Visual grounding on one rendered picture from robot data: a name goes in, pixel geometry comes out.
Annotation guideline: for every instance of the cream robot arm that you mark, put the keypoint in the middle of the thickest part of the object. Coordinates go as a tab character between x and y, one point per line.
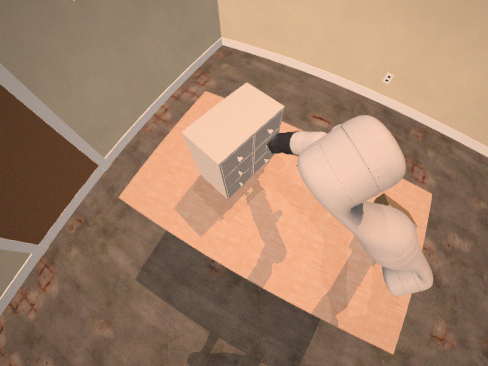
350	165

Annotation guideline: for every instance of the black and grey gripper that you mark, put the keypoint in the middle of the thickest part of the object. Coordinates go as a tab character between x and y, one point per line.
290	143

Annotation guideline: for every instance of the small beige chest of drawers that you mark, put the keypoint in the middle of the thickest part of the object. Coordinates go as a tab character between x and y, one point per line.
218	133

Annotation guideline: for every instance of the grey drawer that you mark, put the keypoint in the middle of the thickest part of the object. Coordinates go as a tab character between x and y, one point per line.
238	171
261	161
258	152
237	157
265	131
239	183

